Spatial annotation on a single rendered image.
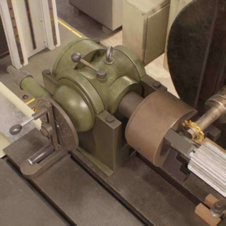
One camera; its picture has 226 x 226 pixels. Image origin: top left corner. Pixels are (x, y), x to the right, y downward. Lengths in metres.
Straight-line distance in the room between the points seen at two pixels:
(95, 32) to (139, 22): 2.03
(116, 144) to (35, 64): 1.57
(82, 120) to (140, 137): 0.18
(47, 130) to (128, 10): 0.49
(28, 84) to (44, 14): 1.34
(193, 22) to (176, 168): 0.41
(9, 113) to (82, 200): 0.73
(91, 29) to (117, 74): 2.23
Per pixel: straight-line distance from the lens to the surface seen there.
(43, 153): 1.29
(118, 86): 1.22
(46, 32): 2.75
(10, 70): 1.43
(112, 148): 1.25
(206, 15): 1.21
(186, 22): 1.27
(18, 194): 1.35
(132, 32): 1.48
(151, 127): 1.12
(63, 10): 3.70
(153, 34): 1.48
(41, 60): 2.75
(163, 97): 1.16
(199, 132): 1.10
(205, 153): 1.12
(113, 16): 3.27
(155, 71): 3.12
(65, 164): 1.38
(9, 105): 1.94
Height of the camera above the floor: 2.14
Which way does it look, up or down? 49 degrees down
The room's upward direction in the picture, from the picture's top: straight up
